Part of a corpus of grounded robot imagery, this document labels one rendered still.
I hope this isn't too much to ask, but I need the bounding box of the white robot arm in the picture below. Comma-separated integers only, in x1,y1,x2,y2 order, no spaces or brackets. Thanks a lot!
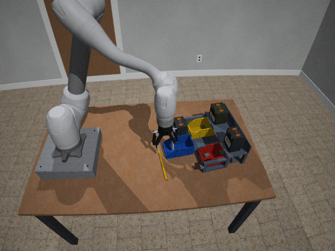
46,0,178,163

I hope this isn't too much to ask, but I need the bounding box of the blue bin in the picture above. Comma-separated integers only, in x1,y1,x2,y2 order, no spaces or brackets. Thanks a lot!
163,134,195,159

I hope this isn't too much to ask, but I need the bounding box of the yellow open bin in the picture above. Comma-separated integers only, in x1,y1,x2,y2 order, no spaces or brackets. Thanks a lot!
187,117,215,139

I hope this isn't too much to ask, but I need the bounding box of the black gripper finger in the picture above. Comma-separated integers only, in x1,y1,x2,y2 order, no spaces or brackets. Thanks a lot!
152,130,165,152
167,127,178,150

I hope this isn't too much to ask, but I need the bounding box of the red open bin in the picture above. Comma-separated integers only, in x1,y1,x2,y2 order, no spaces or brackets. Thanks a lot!
198,143,226,167

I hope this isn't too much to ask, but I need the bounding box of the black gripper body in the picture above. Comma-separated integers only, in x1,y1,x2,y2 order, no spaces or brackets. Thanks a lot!
158,126,173,136

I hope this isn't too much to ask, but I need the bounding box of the grey metal bin shelf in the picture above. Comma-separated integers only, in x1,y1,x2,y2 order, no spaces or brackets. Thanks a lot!
185,103,252,173

